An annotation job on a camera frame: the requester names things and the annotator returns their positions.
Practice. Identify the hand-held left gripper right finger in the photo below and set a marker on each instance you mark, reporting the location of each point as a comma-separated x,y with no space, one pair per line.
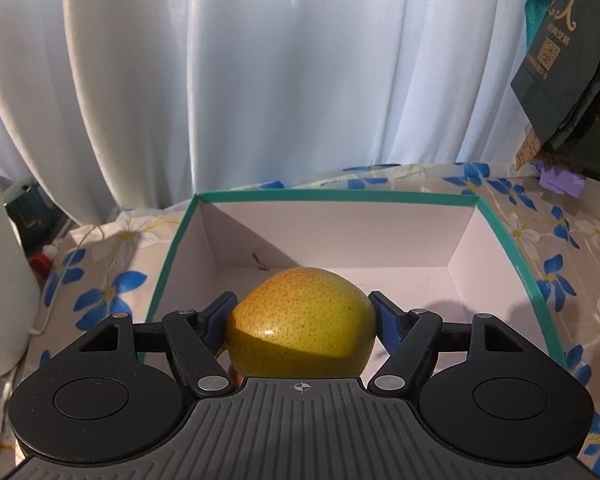
384,320

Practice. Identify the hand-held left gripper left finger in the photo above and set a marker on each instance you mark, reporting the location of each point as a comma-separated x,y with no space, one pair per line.
219,317

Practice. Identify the yellow pear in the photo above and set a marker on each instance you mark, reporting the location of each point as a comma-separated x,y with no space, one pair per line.
300,322

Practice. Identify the teal cardboard box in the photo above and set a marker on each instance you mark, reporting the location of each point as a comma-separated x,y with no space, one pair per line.
330,230

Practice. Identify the small red object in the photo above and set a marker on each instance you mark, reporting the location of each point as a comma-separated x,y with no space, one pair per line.
42,262

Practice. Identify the blue floral tablecloth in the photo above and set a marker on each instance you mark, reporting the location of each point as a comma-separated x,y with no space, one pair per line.
580,270

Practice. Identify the dark green mug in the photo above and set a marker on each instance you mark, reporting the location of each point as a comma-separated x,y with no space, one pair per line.
32,215

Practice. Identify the white appliance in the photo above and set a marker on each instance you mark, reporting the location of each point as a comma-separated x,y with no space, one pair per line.
2,285

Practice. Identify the brown patterned bag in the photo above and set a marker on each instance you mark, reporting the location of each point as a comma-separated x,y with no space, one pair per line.
529,150

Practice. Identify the purple bag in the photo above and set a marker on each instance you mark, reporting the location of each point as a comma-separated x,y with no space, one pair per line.
562,179

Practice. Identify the white curtain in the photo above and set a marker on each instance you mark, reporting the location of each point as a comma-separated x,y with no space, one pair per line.
230,75

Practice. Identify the dark green printed bag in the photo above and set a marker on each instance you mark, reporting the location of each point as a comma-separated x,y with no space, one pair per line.
555,35

